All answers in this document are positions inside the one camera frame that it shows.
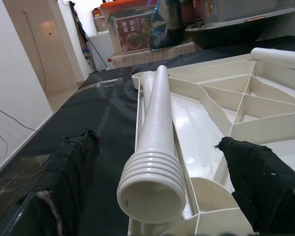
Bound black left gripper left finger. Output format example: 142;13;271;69
16;127;101;236

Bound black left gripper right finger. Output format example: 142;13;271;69
212;136;295;234

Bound white plastic children table top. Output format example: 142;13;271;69
127;53;295;236

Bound black tablecloth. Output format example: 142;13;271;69
0;35;295;236

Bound clear tape strip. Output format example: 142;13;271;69
94;78;125;89

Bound black pole mop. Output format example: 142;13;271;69
70;0;111;72

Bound beige low bench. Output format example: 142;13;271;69
107;41;204;70

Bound clear storage box orange lid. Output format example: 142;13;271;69
99;0;160;55

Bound black round basin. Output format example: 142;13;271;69
185;21;295;50

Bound dark shiny plastic bag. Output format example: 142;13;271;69
148;0;187;51

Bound clear lidded plastic container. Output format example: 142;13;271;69
196;0;295;28

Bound long black wall cable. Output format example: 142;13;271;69
0;100;37;160

